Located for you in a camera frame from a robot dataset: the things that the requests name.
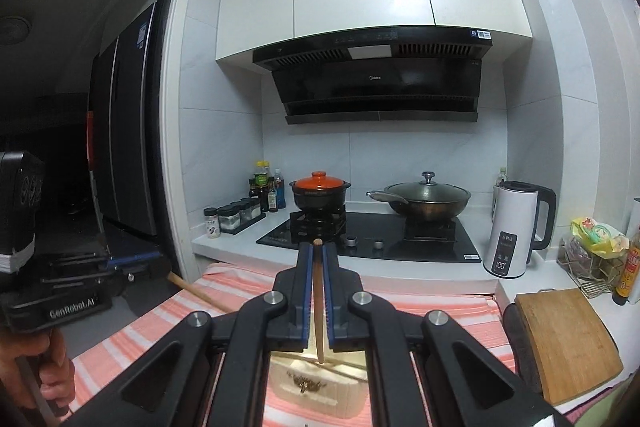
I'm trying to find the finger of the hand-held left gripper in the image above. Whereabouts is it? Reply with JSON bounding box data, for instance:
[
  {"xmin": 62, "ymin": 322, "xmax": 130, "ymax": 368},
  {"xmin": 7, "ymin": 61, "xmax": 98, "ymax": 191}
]
[
  {"xmin": 106, "ymin": 247, "xmax": 166, "ymax": 269},
  {"xmin": 112, "ymin": 257, "xmax": 174, "ymax": 298}
]

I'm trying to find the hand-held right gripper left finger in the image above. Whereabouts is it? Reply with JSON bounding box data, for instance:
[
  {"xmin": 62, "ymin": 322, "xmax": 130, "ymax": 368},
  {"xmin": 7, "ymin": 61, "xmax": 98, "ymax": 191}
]
[{"xmin": 65, "ymin": 242, "xmax": 317, "ymax": 427}]

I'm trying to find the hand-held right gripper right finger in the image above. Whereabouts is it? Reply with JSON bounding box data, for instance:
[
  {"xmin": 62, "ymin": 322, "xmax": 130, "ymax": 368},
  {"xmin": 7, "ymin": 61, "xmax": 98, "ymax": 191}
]
[{"xmin": 321, "ymin": 242, "xmax": 572, "ymax": 427}]

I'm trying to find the cream utensil box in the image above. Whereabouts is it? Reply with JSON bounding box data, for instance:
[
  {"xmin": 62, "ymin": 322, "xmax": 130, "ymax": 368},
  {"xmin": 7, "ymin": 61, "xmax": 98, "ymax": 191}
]
[{"xmin": 264, "ymin": 351, "xmax": 372, "ymax": 424}]

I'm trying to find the person's left hand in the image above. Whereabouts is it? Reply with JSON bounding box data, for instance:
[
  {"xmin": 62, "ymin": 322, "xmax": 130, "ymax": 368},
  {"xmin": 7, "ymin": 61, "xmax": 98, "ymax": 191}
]
[{"xmin": 0, "ymin": 328, "xmax": 77, "ymax": 409}]

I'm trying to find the black glass gas stove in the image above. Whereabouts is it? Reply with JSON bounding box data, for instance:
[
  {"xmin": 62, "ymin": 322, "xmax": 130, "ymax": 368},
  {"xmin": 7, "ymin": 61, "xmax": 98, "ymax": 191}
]
[{"xmin": 255, "ymin": 209, "xmax": 482, "ymax": 264}]

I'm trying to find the white label spice jar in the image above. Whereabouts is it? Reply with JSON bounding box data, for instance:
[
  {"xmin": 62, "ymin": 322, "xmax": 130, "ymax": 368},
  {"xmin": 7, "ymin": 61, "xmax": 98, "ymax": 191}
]
[{"xmin": 203, "ymin": 206, "xmax": 221, "ymax": 239}]

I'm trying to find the clay pot with orange lid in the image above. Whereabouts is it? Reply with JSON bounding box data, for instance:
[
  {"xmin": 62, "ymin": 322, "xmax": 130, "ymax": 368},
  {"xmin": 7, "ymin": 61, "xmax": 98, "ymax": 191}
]
[{"xmin": 288, "ymin": 171, "xmax": 352, "ymax": 214}]

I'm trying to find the blue label dark bottle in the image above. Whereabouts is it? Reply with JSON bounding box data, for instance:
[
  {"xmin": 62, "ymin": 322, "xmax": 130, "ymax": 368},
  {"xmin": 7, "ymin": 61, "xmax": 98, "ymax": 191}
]
[{"xmin": 272, "ymin": 168, "xmax": 287, "ymax": 210}]

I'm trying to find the orange white striped tablecloth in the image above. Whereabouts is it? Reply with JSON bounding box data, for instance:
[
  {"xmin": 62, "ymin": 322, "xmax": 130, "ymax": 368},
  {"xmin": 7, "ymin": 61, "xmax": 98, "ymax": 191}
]
[{"xmin": 71, "ymin": 261, "xmax": 519, "ymax": 427}]

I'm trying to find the yellow cap sauce bottle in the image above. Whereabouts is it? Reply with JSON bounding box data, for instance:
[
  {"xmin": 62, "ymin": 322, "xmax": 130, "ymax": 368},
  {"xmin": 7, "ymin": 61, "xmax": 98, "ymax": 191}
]
[{"xmin": 254, "ymin": 160, "xmax": 271, "ymax": 202}]

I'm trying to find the dark grey refrigerator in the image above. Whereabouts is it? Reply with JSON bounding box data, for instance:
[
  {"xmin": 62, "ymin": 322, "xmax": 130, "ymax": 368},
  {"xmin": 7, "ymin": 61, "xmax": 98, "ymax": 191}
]
[{"xmin": 89, "ymin": 3, "xmax": 162, "ymax": 239}]

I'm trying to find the wok with glass lid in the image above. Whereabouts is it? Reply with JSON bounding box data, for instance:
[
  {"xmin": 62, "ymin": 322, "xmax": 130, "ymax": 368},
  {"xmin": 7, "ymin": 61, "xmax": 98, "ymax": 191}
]
[{"xmin": 366, "ymin": 171, "xmax": 473, "ymax": 223}]

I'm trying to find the white electric kettle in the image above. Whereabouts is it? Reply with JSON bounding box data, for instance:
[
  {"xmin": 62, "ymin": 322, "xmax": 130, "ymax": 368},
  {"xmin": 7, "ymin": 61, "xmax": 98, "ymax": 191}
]
[{"xmin": 482, "ymin": 180, "xmax": 558, "ymax": 279}]

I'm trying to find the black range hood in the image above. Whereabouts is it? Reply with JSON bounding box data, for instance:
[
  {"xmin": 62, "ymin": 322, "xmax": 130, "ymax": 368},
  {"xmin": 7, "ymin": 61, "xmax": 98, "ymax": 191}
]
[{"xmin": 252, "ymin": 25, "xmax": 494, "ymax": 126}]

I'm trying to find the wooden cutting board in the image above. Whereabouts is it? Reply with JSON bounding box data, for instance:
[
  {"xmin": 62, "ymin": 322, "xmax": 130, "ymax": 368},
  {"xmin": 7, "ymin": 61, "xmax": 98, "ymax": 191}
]
[{"xmin": 514, "ymin": 287, "xmax": 624, "ymax": 407}]

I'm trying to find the round ceiling vent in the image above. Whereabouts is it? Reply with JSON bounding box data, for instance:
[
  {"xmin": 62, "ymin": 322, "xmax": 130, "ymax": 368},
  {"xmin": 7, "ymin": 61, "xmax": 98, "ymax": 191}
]
[{"xmin": 0, "ymin": 17, "xmax": 32, "ymax": 46}]

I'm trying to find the green mat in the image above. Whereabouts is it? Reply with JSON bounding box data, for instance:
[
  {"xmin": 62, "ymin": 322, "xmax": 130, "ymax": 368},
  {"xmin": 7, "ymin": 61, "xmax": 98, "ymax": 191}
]
[{"xmin": 570, "ymin": 379, "xmax": 640, "ymax": 427}]

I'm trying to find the amber sauce bottle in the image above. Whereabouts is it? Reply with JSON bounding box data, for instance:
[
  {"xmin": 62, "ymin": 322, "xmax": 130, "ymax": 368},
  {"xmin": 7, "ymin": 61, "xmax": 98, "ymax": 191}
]
[{"xmin": 612, "ymin": 226, "xmax": 640, "ymax": 307}]

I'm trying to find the wire basket with snack bags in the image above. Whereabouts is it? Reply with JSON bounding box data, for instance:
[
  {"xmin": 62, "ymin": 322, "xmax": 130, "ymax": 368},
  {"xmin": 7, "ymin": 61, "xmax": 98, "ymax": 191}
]
[{"xmin": 557, "ymin": 216, "xmax": 632, "ymax": 299}]

